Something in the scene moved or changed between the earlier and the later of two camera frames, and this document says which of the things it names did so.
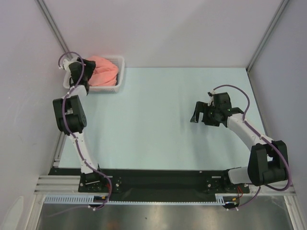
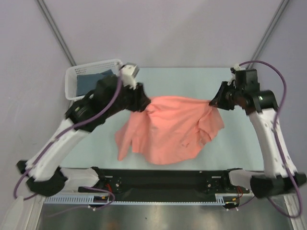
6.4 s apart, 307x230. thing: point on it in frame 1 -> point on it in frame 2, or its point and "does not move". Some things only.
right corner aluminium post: (277, 15) does not move
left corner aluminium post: (53, 25) does not move
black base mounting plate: (155, 184) does not move
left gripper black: (90, 67) -> (141, 100)
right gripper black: (204, 114) -> (223, 95)
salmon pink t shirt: (105, 74) -> (171, 130)
